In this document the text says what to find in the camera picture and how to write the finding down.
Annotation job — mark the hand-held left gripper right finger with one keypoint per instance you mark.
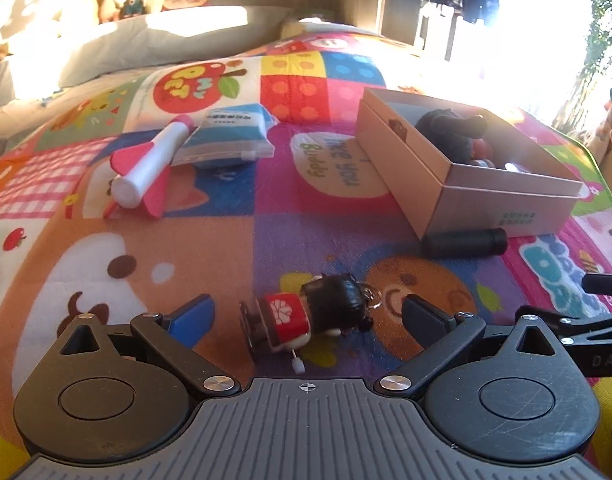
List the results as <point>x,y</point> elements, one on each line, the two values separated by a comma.
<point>426,322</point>

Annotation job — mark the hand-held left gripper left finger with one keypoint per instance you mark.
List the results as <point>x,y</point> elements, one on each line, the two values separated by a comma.
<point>190,317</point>

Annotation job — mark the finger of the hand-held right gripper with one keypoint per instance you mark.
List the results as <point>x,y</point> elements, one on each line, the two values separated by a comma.
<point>606,284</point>
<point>586,325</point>

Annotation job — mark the black cylinder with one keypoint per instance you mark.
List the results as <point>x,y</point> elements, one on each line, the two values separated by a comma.
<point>461,244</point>

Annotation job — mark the wind-up doll toy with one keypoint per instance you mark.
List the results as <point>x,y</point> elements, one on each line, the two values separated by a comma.
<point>296,317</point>

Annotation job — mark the red and white toy rocket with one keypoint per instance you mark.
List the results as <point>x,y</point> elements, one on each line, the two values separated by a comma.
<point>145,170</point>

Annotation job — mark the cardboard box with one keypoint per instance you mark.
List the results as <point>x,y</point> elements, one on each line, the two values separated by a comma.
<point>411,160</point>

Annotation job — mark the small bottle with red cap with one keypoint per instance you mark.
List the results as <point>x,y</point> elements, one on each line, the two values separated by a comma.
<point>482,148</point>

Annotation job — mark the blue tissue pack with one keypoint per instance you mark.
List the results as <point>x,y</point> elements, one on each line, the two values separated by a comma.
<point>225,135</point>

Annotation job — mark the colourful printed play mat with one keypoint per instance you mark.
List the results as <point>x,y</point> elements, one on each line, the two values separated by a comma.
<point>160,250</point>

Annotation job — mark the dark grey plush toy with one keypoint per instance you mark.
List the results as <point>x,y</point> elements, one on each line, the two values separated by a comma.
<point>446,132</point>

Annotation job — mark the potted palm plant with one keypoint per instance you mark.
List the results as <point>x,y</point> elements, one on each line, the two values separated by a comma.
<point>601,35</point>

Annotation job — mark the grey pillow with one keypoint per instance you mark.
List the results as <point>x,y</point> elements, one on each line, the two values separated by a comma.
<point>150,42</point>

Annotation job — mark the white pillow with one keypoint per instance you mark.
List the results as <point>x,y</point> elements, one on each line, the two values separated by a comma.
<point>316,27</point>

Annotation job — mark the tan teddy bear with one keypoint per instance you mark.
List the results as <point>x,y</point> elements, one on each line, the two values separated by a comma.
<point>104,2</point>

